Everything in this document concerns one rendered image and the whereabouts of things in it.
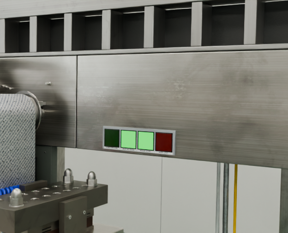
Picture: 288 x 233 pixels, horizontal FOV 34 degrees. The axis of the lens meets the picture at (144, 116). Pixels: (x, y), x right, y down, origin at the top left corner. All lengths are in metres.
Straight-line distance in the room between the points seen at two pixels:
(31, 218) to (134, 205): 3.02
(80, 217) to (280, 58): 0.70
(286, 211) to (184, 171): 2.58
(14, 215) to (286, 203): 0.75
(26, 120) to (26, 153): 0.10
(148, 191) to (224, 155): 2.89
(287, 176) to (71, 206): 0.62
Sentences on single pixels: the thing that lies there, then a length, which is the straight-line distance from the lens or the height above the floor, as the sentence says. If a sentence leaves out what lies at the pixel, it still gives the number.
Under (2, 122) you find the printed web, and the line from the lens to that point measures 1.43.
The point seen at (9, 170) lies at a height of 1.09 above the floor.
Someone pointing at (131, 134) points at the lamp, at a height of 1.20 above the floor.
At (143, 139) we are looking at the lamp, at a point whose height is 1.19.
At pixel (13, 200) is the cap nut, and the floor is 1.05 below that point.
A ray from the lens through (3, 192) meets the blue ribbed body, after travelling 1.42.
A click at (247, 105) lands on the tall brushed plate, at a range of 1.25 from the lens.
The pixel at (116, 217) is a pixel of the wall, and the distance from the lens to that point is 4.39.
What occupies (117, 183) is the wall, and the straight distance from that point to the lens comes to 4.31.
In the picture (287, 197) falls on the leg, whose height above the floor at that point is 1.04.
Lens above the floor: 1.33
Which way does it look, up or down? 3 degrees down
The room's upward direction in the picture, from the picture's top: 1 degrees clockwise
